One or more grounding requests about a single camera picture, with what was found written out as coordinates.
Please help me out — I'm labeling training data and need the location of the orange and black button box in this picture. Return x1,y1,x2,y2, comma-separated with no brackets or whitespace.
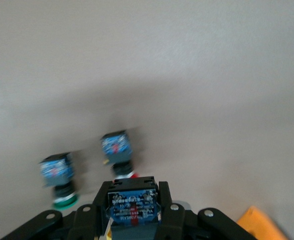
236,205,290,240

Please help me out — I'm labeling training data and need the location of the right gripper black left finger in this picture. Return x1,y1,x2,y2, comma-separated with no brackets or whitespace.
1,181,112,240

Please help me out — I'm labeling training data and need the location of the green push button switch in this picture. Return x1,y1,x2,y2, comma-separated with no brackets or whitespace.
38,152,80,211

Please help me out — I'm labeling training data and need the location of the red push button switch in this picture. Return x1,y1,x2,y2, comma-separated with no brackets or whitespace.
99,129,142,181

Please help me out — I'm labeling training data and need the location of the yellow push button switch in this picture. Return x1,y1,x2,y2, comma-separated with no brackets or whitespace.
103,175,162,240

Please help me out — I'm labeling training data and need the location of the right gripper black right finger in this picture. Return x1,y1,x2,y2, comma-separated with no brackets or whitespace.
158,181,257,240

